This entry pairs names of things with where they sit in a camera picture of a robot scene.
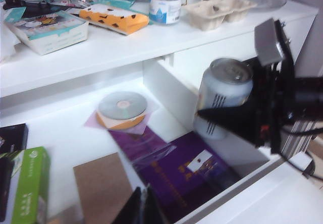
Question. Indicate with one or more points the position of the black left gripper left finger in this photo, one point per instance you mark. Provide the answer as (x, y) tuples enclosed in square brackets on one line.
[(133, 209)]

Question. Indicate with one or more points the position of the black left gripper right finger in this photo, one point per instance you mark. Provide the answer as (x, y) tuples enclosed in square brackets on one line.
[(152, 209)]

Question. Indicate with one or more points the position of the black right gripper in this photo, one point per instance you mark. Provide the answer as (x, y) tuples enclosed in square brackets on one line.
[(267, 95)]

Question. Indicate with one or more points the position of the silver beer can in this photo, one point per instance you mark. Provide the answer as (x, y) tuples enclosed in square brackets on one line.
[(222, 87)]

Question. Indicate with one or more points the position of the white cabinet drawer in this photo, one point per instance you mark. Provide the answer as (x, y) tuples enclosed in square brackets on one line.
[(171, 95), (227, 45)]

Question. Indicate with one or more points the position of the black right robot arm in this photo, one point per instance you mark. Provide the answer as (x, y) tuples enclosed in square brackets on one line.
[(308, 90)]

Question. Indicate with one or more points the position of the purple book box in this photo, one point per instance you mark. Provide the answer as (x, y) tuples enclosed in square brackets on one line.
[(176, 183)]

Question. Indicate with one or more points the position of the orange disc sleeve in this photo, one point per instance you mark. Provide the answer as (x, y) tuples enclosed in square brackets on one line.
[(118, 124)]

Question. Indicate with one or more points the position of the beige pulp cup tray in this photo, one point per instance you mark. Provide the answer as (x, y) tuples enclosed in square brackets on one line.
[(242, 5), (207, 14)]

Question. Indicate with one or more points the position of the lilac paper sleeve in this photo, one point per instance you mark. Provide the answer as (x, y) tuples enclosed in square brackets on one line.
[(90, 123)]

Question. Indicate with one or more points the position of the silver CD disc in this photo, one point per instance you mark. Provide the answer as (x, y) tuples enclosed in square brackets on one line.
[(121, 105)]

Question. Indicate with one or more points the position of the green hard drive box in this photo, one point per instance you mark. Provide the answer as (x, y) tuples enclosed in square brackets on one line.
[(30, 183)]

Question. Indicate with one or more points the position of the clear pump sanitiser bottle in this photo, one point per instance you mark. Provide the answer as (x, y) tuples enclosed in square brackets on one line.
[(165, 9)]

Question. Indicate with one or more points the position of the black cardboard box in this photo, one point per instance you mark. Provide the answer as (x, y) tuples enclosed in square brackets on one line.
[(5, 181), (12, 138)]

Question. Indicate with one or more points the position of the orange box with black triangles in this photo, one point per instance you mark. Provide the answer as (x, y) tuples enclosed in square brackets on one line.
[(113, 19)]

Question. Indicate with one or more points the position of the white printed cardboard box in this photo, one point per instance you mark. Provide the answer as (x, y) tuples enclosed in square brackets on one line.
[(50, 40)]

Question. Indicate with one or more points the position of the black flat strip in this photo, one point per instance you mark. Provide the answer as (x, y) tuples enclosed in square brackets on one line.
[(45, 8)]

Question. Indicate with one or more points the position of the black bracket piece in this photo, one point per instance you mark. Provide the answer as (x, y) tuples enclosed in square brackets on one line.
[(12, 2)]

